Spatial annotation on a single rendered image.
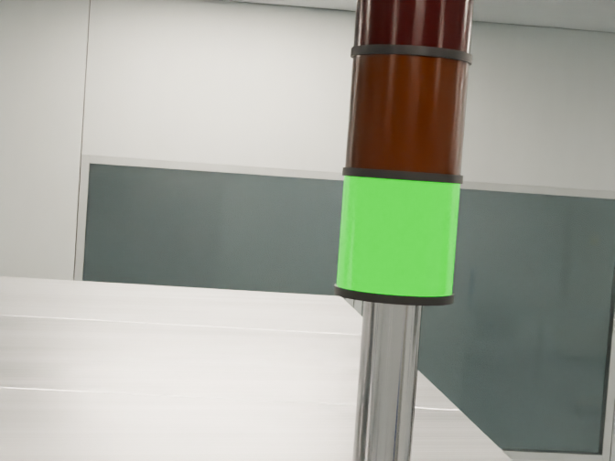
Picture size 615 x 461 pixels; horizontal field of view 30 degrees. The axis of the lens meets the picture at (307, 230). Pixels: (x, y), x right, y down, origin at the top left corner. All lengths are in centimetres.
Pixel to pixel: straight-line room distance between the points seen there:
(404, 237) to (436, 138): 4
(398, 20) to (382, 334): 13
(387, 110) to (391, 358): 10
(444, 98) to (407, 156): 3
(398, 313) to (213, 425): 22
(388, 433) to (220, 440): 17
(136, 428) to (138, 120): 436
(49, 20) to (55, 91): 30
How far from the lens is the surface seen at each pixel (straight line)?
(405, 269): 46
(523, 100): 518
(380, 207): 46
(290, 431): 67
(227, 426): 67
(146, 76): 500
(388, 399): 48
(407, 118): 46
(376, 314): 48
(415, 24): 47
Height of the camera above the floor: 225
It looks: 3 degrees down
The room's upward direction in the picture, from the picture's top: 4 degrees clockwise
